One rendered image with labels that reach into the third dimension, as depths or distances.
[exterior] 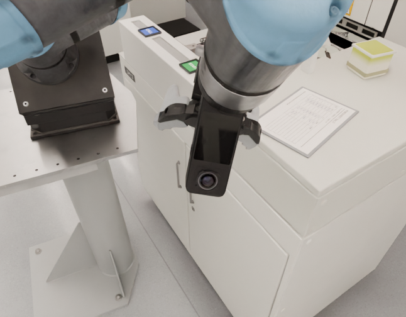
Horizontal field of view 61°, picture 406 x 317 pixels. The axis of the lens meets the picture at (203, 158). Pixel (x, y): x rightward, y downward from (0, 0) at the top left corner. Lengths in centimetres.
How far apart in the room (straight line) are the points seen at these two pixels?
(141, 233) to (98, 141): 86
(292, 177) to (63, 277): 124
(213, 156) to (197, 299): 123
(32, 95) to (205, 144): 68
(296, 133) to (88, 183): 69
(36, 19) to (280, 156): 54
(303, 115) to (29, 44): 64
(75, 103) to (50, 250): 98
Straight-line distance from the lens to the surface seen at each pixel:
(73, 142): 98
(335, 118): 81
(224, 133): 36
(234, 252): 109
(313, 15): 20
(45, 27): 24
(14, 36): 24
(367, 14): 126
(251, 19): 20
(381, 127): 83
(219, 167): 37
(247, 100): 30
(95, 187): 118
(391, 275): 181
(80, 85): 97
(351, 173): 69
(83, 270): 168
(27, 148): 101
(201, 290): 157
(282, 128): 74
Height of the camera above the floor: 142
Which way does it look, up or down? 44 degrees down
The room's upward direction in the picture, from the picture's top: straight up
